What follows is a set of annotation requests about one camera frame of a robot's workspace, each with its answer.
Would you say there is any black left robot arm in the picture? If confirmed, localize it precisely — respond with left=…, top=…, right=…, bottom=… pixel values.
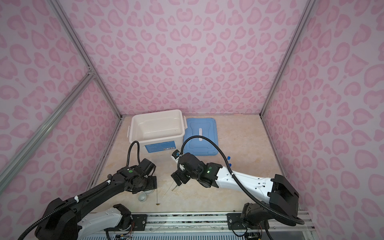
left=19, top=159, right=157, bottom=240

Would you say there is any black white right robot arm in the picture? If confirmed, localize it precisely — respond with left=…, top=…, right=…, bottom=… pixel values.
left=171, top=150, right=305, bottom=229

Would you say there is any small white ceramic dish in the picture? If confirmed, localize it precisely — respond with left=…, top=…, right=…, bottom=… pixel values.
left=138, top=193, right=147, bottom=202

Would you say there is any blue plastic bin lid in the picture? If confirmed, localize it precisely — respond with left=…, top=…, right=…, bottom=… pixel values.
left=184, top=118, right=219, bottom=156

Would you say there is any white plastic storage bin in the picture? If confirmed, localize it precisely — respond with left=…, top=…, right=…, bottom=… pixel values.
left=127, top=110, right=188, bottom=154

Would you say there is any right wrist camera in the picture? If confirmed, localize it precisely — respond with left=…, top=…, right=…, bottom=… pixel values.
left=171, top=150, right=181, bottom=163

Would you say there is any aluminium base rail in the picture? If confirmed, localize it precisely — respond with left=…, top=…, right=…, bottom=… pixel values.
left=78, top=209, right=319, bottom=240

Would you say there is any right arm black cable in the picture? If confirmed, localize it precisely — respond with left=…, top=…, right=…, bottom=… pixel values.
left=180, top=135, right=305, bottom=226

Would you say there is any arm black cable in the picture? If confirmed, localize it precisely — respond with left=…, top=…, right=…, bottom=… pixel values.
left=17, top=140, right=142, bottom=240
left=180, top=135, right=305, bottom=226

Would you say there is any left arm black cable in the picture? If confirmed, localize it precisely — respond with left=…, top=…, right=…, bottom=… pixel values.
left=17, top=140, right=142, bottom=240

